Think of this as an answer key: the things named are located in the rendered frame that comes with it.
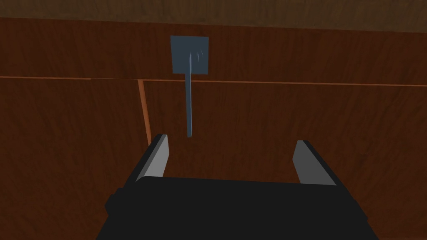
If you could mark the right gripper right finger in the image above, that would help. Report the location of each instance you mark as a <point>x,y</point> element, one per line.
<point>310,170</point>

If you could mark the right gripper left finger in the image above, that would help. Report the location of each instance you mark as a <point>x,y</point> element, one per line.
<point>156,160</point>

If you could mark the brown wooden cupboard door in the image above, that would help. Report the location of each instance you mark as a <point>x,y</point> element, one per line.
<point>66,140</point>
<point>253,133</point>

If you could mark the brown wooden drawer front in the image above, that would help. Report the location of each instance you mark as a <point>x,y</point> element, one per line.
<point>300,55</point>

